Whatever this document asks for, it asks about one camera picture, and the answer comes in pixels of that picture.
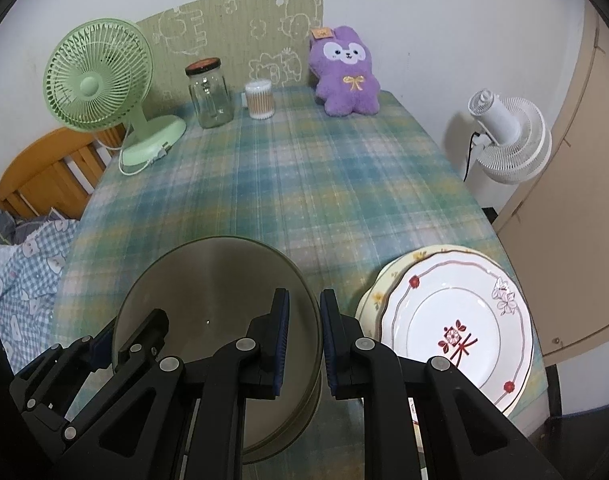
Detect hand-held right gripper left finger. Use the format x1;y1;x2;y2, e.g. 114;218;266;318
79;288;291;480

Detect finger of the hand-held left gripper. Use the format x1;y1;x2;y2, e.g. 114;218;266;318
9;332;114;412
59;309;170;441

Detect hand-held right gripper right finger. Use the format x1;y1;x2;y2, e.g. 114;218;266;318
319;288;560;480

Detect round yellow flower plate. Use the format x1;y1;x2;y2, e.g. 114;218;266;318
355;244;505;343

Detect blue flower ceramic bowl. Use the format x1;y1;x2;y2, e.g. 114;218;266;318
112;236;323;411

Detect white red flower plate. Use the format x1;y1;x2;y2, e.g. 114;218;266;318
382;251;534;413

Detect blue checked blanket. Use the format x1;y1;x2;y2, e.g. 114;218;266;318
0;217;80;376

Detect grey patterned bedding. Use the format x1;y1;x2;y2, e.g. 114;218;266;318
0;210;60;246

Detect cotton swab container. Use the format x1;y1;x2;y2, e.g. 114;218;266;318
244;80;274;121

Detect glass jar with dark lid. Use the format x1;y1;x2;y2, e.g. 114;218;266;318
185;57;234;129

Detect green desk fan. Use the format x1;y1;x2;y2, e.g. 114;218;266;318
43;18;188;168

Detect purple plush bunny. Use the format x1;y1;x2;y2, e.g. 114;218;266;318
307;25;383;117

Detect white standing fan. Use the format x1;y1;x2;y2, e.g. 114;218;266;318
467;88;553;185

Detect beige door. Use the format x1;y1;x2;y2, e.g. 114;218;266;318
492;5;609;361

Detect white fan power cable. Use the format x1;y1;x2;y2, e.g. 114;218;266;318
117;125;169;177

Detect orange wooden slatted frame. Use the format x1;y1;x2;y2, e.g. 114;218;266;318
0;122;128;221

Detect black fan cable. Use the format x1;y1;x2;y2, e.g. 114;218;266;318
462;130;485;183

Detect green printed wall mat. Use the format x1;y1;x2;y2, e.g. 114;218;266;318
134;0;326;106

